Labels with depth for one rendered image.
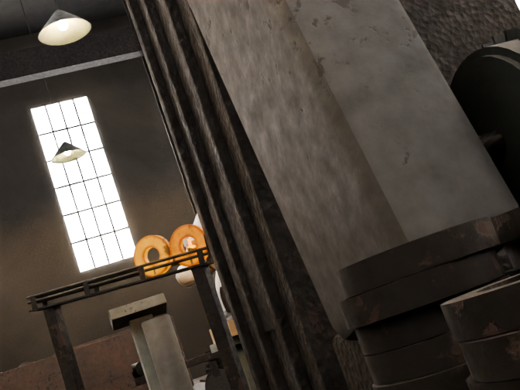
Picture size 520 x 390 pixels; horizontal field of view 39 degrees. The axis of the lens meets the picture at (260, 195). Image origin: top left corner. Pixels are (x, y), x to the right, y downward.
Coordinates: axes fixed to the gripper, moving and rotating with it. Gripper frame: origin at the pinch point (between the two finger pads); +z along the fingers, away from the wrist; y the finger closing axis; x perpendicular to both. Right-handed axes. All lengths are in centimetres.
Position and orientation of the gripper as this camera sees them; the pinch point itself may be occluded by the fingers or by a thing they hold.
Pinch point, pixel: (189, 243)
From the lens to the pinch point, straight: 278.0
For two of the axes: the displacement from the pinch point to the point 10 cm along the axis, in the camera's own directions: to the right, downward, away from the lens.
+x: -3.0, -9.2, 2.6
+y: -8.8, 3.7, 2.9
